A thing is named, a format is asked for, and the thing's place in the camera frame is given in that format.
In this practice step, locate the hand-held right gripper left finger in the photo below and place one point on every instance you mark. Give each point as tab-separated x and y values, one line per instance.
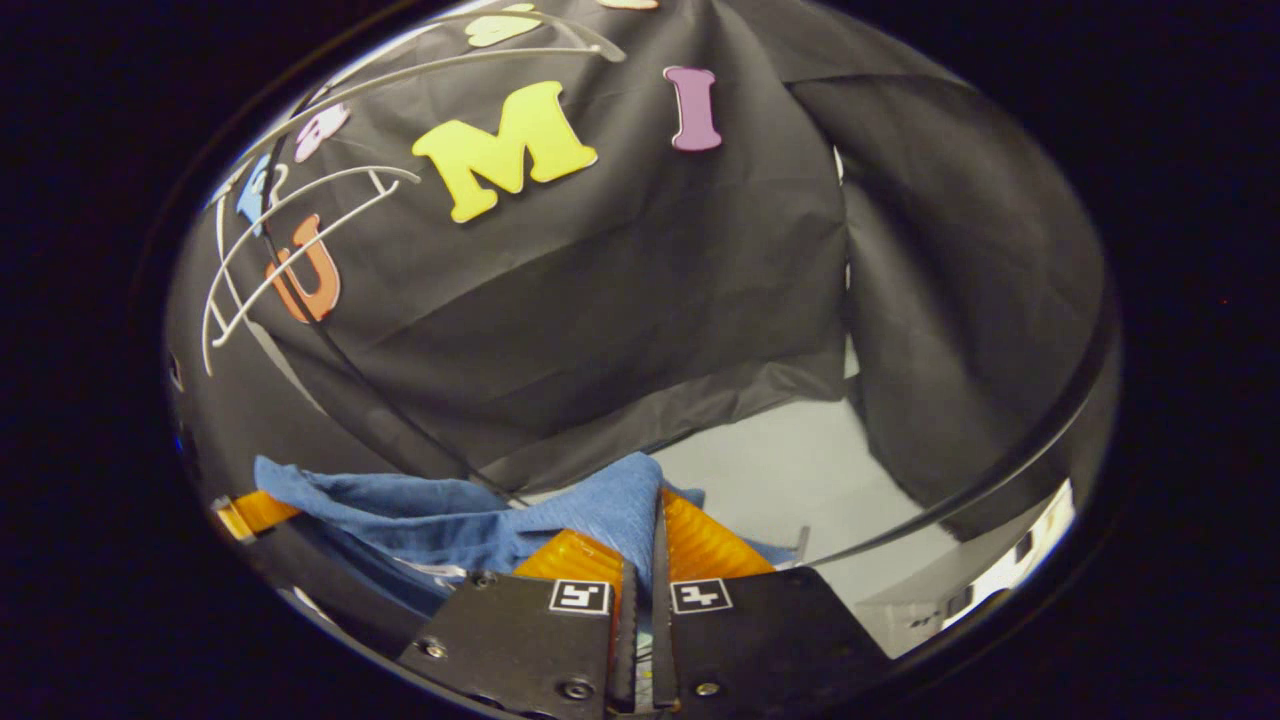
624	650

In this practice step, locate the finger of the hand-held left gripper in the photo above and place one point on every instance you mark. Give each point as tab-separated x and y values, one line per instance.
255	512

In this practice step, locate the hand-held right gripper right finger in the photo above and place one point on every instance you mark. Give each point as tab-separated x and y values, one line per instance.
662	640

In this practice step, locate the blue garment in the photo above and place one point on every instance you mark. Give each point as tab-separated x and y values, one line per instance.
450	520

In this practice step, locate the black clothes rack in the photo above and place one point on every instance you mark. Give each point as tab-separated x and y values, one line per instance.
1095	400

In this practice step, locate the white plastic hanger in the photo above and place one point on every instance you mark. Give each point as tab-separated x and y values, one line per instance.
540	49

